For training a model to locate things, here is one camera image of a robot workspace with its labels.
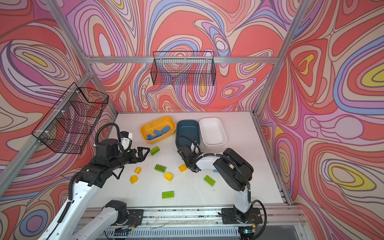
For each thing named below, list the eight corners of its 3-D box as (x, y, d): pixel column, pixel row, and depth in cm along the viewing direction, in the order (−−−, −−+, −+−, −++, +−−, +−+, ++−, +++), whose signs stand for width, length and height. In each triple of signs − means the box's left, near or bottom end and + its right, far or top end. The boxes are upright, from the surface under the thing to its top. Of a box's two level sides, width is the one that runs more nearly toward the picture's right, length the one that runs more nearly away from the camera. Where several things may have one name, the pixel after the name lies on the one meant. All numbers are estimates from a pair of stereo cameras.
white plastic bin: (204, 150, 98) (204, 146, 95) (198, 122, 114) (198, 118, 110) (227, 147, 100) (228, 143, 96) (218, 120, 116) (219, 116, 112)
